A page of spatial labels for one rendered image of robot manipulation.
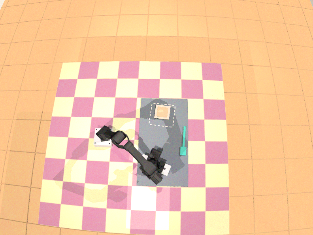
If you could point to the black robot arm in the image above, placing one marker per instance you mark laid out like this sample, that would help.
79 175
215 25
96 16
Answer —
150 169

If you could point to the grey rectangular mat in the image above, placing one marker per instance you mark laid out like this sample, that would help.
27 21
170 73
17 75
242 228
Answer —
168 140

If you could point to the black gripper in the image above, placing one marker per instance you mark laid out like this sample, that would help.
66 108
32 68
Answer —
154 155

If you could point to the cream square tile with dark blue centre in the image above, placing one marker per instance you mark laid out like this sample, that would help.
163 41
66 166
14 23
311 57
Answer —
162 112

